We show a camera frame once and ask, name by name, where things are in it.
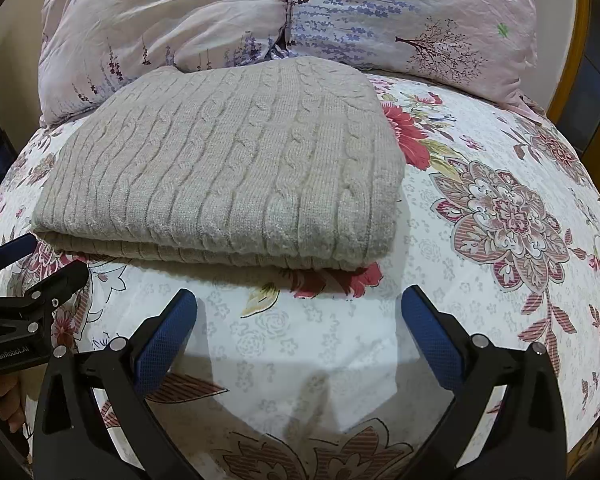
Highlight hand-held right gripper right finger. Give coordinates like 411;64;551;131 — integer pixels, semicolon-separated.
400;284;569;480

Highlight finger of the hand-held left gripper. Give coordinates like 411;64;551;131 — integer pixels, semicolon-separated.
0;260;91;338
0;233;39;282

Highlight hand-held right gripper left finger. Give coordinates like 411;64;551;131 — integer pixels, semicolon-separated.
30;287;199;480

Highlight person's left hand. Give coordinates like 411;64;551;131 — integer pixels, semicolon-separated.
0;374;27;435

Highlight pink floral pillow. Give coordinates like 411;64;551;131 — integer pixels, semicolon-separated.
37;0;294;129

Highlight pink tree-print pillow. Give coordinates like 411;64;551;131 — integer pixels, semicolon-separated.
280;0;549;112

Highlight wooden headboard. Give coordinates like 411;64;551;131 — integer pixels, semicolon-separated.
547;0;600;202

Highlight beige cable-knit sweater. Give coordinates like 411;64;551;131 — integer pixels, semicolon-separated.
31;56;407;273

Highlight white floral bed sheet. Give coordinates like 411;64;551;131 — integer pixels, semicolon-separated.
0;72;600;480

